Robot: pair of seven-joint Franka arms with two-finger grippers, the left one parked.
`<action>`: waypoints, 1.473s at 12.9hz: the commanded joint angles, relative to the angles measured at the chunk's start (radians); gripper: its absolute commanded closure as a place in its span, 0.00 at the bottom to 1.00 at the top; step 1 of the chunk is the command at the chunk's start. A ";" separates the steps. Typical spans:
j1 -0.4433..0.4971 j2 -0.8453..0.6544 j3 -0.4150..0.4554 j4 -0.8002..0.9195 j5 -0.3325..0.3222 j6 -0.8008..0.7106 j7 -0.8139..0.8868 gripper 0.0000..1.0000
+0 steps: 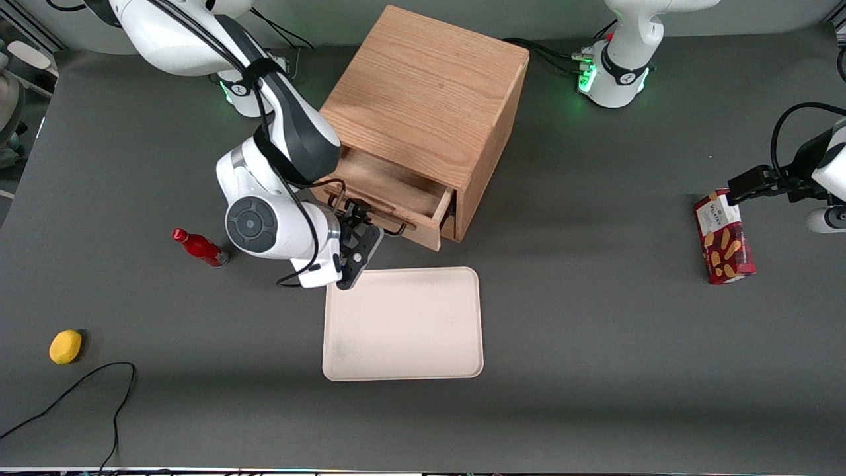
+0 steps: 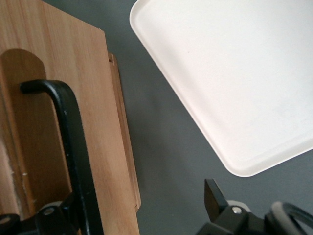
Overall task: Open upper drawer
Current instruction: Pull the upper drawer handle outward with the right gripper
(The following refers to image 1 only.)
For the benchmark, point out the yellow lemon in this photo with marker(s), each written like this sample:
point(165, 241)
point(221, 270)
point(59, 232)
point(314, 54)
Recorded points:
point(65, 347)

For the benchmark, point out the aluminium frame bar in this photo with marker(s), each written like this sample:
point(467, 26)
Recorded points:
point(39, 33)

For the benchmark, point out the oak wooden drawer cabinet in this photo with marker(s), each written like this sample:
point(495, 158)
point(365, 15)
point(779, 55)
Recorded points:
point(423, 86)

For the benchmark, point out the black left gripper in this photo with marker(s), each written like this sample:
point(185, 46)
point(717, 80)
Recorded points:
point(797, 173)

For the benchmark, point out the red bottle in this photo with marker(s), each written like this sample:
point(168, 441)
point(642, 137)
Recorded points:
point(201, 248)

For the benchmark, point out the grey round object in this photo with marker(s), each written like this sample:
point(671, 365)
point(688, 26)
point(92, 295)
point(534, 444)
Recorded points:
point(10, 106)

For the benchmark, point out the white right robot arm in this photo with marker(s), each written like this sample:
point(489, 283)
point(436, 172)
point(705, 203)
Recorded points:
point(297, 231)

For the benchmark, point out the beige rectangular plastic tray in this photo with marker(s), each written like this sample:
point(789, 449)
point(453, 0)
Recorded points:
point(403, 330)

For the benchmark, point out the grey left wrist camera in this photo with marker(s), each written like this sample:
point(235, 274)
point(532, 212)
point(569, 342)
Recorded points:
point(823, 221)

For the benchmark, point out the red tartan shortbread box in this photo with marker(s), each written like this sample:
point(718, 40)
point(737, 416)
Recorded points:
point(724, 241)

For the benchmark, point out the white oval pad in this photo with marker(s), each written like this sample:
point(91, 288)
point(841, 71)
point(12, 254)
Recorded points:
point(30, 55)

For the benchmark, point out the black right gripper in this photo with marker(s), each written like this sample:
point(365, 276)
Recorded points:
point(351, 219)

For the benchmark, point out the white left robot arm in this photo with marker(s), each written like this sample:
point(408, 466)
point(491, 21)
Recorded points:
point(621, 79)

